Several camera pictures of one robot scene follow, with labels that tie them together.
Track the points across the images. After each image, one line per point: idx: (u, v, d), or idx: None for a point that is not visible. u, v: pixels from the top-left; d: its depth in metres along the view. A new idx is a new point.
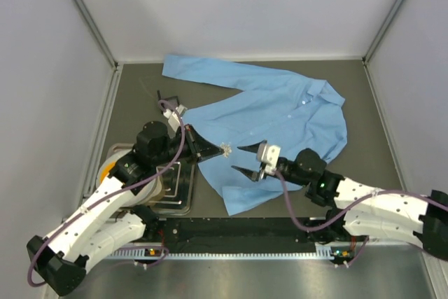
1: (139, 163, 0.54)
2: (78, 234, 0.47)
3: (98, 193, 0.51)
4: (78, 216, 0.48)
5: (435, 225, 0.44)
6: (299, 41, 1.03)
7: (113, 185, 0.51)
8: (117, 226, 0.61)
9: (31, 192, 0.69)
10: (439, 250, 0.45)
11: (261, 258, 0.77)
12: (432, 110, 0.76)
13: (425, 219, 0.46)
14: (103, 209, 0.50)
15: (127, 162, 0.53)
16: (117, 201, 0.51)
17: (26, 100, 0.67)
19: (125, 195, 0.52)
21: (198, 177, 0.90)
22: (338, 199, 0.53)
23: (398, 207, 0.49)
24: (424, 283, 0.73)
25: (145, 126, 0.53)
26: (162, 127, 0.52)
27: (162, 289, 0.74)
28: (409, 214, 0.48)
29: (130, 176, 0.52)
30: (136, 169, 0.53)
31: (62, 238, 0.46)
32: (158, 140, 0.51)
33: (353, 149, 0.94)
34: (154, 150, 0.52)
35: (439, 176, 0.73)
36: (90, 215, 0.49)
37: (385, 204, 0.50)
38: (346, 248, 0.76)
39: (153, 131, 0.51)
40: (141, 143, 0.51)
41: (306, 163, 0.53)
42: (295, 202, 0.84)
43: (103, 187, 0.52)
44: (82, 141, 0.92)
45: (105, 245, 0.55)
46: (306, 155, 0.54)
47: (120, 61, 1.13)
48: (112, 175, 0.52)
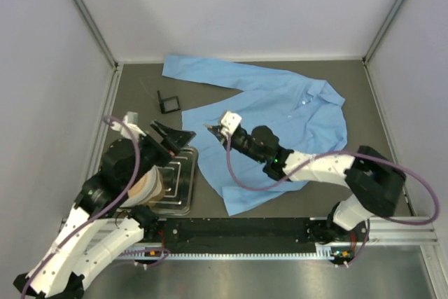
1: (107, 187, 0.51)
2: (54, 274, 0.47)
3: (66, 226, 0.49)
4: (50, 255, 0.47)
5: (357, 177, 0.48)
6: (300, 40, 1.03)
7: (80, 218, 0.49)
8: (113, 235, 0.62)
9: (31, 193, 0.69)
10: (365, 199, 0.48)
11: (261, 258, 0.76)
12: (431, 111, 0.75)
13: (348, 172, 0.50)
14: (73, 245, 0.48)
15: (91, 190, 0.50)
16: (88, 232, 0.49)
17: (26, 102, 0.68)
19: (96, 225, 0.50)
21: (198, 177, 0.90)
22: (285, 169, 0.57)
23: (330, 166, 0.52)
24: (425, 284, 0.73)
25: (110, 145, 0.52)
26: (127, 145, 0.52)
27: (162, 289, 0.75)
28: (338, 171, 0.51)
29: (96, 204, 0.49)
30: (105, 193, 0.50)
31: (41, 277, 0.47)
32: (124, 160, 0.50)
33: (353, 149, 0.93)
34: (122, 171, 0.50)
35: (438, 177, 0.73)
36: (61, 253, 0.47)
37: (320, 165, 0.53)
38: (346, 248, 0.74)
39: (119, 151, 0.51)
40: (107, 164, 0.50)
41: (259, 138, 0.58)
42: (294, 202, 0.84)
43: (72, 219, 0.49)
44: (82, 142, 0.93)
45: (101, 260, 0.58)
46: (260, 131, 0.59)
47: (120, 61, 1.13)
48: (78, 206, 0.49)
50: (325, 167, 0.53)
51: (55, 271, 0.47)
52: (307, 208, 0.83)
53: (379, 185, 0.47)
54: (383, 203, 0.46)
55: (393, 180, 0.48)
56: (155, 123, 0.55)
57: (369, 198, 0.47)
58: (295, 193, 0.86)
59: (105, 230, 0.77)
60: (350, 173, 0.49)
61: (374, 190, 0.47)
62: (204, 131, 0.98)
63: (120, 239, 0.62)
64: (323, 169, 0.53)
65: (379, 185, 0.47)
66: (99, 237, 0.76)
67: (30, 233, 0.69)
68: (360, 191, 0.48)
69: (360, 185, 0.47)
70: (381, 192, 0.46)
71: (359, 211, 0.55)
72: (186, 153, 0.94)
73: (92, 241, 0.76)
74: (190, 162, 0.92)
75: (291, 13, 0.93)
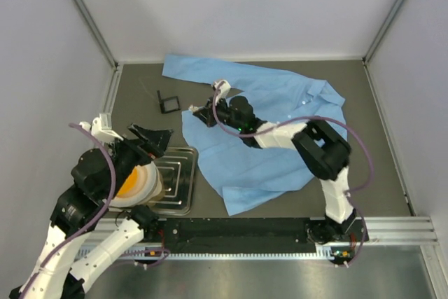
1: (82, 202, 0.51)
2: (43, 290, 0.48)
3: (47, 245, 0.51)
4: (36, 274, 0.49)
5: (304, 139, 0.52)
6: (301, 40, 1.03)
7: (59, 236, 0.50)
8: (113, 238, 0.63)
9: (31, 193, 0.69)
10: (309, 162, 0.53)
11: (261, 258, 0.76)
12: (431, 110, 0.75)
13: (298, 134, 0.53)
14: (56, 262, 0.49)
15: (65, 206, 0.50)
16: (68, 249, 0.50)
17: (26, 102, 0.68)
19: (76, 241, 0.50)
21: (198, 177, 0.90)
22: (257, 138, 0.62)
23: (285, 131, 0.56)
24: (424, 283, 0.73)
25: (80, 160, 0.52)
26: (98, 156, 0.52)
27: (162, 289, 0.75)
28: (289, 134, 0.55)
29: (72, 220, 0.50)
30: (79, 209, 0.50)
31: (32, 293, 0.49)
32: (97, 174, 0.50)
33: (353, 149, 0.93)
34: (96, 184, 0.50)
35: (439, 177, 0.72)
36: (46, 272, 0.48)
37: (279, 130, 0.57)
38: (346, 248, 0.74)
39: (89, 166, 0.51)
40: (78, 179, 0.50)
41: (235, 105, 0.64)
42: (295, 202, 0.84)
43: (52, 238, 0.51)
44: (82, 142, 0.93)
45: (101, 262, 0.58)
46: (239, 100, 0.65)
47: (120, 61, 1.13)
48: (54, 225, 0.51)
50: (282, 132, 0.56)
51: (43, 288, 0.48)
52: (307, 208, 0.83)
53: (321, 150, 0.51)
54: (323, 166, 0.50)
55: (336, 148, 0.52)
56: (134, 127, 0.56)
57: (313, 160, 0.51)
58: (295, 193, 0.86)
59: (105, 230, 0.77)
60: (299, 135, 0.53)
61: (318, 152, 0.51)
62: (204, 131, 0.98)
63: (120, 241, 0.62)
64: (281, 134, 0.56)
65: (322, 150, 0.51)
66: (99, 237, 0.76)
67: (30, 233, 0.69)
68: (303, 151, 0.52)
69: (306, 146, 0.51)
70: (323, 155, 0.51)
71: (327, 188, 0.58)
72: (186, 153, 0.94)
73: (92, 241, 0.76)
74: (190, 162, 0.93)
75: (291, 13, 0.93)
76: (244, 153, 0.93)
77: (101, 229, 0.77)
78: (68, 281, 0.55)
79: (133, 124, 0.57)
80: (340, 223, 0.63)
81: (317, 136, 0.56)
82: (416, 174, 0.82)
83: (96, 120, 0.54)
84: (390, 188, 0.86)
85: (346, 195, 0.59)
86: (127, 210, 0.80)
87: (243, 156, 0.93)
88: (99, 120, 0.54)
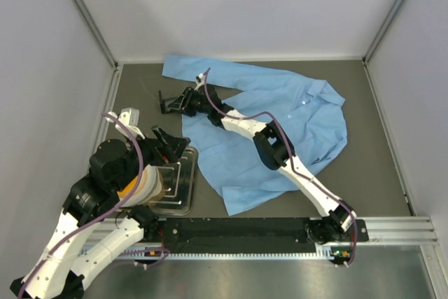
1: (96, 190, 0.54)
2: (48, 279, 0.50)
3: (57, 232, 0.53)
4: (43, 262, 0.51)
5: (261, 140, 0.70)
6: (300, 41, 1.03)
7: (68, 225, 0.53)
8: (113, 236, 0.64)
9: (31, 192, 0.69)
10: (261, 153, 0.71)
11: (262, 258, 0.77)
12: (430, 110, 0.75)
13: (257, 135, 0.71)
14: (65, 250, 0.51)
15: (79, 194, 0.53)
16: (78, 239, 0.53)
17: (26, 101, 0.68)
19: (84, 232, 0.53)
21: (198, 177, 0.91)
22: (224, 120, 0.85)
23: (248, 127, 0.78)
24: (424, 283, 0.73)
25: (99, 150, 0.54)
26: (117, 146, 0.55)
27: (162, 290, 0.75)
28: (252, 130, 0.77)
29: (83, 209, 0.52)
30: (92, 197, 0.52)
31: (36, 283, 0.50)
32: (113, 162, 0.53)
33: (353, 149, 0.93)
34: (111, 173, 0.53)
35: (438, 178, 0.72)
36: (54, 260, 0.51)
37: (245, 124, 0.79)
38: (346, 248, 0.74)
39: (108, 154, 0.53)
40: (96, 166, 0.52)
41: (211, 94, 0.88)
42: (295, 202, 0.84)
43: (61, 226, 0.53)
44: (82, 141, 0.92)
45: (101, 260, 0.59)
46: (211, 92, 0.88)
47: (120, 61, 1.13)
48: (66, 213, 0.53)
50: (246, 127, 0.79)
51: (49, 276, 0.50)
52: (307, 208, 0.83)
53: (271, 148, 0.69)
54: (272, 159, 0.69)
55: (283, 148, 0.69)
56: (157, 130, 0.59)
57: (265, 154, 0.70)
58: (295, 193, 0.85)
59: (104, 230, 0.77)
60: (257, 135, 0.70)
61: (270, 150, 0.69)
62: (202, 131, 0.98)
63: (120, 239, 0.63)
64: (243, 127, 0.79)
65: (273, 148, 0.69)
66: (98, 237, 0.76)
67: (31, 232, 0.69)
68: (260, 148, 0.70)
69: (260, 145, 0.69)
70: (273, 153, 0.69)
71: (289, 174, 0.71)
72: (186, 153, 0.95)
73: (92, 241, 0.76)
74: (190, 163, 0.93)
75: (291, 13, 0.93)
76: (244, 153, 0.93)
77: (101, 228, 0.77)
78: (68, 277, 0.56)
79: (157, 126, 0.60)
80: (330, 214, 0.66)
81: (271, 135, 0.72)
82: (416, 174, 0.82)
83: (125, 114, 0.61)
84: (390, 188, 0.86)
85: (312, 180, 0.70)
86: (129, 209, 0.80)
87: (243, 157, 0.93)
88: (124, 116, 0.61)
